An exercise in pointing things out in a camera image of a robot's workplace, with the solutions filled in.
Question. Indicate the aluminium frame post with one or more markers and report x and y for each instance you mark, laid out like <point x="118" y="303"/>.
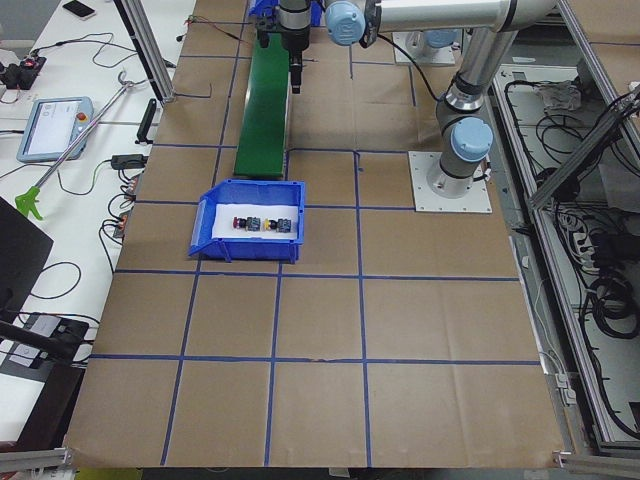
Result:
<point x="137" y="25"/>

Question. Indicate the black smartphone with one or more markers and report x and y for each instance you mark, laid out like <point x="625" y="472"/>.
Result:
<point x="79" y="9"/>

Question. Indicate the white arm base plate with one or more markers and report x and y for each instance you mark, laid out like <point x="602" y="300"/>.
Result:
<point x="433" y="47"/>
<point x="435" y="192"/>

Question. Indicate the black power adapter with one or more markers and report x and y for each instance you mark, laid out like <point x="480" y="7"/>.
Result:
<point x="128" y="161"/>

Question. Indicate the blue bin far right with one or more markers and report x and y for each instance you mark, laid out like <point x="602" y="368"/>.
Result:
<point x="264" y="7"/>

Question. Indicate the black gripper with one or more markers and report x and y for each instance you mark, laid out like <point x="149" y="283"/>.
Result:
<point x="295" y="41"/>

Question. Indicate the white foam pad left bin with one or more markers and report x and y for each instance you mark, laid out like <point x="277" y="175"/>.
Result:
<point x="225" y="213"/>

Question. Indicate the green conveyor belt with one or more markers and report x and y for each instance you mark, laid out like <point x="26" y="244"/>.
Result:
<point x="261" y="146"/>

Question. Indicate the silver reacher grabber tool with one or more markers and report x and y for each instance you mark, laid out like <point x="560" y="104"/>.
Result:
<point x="26" y="203"/>

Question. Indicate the blue bin near arm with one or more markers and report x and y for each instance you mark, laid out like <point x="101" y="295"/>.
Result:
<point x="234" y="191"/>

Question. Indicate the teach pendant tablet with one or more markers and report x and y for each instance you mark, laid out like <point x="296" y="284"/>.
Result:
<point x="52" y="126"/>

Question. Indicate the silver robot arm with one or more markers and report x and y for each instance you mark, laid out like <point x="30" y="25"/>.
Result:
<point x="467" y="139"/>

